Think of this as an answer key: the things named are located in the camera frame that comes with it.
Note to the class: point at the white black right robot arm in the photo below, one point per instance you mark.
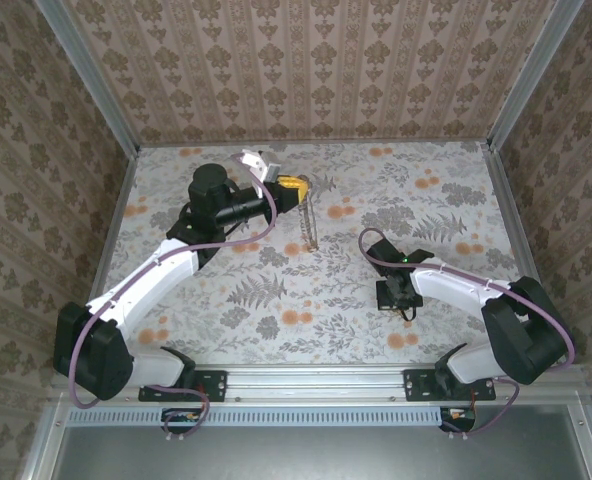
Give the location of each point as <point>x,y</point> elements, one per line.
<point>456,285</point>

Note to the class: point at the aluminium corner post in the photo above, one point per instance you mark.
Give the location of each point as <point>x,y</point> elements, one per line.
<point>533,75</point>
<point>90,75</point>

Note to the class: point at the large keyring with split rings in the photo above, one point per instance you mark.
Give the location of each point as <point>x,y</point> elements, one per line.
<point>312,245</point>

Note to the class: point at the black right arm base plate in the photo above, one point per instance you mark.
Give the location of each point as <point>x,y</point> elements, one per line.
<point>416,385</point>

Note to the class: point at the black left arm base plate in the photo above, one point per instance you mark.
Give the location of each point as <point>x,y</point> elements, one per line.
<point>211,385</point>

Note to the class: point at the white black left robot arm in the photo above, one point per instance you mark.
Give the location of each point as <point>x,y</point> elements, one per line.
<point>141,285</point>

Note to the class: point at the aluminium side rail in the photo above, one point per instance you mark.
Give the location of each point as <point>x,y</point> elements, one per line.
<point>508,200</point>
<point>117,210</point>

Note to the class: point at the grey metal panel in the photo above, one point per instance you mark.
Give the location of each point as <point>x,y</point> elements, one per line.
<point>301,455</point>

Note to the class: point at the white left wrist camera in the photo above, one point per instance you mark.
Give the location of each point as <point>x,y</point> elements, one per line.
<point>263,167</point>

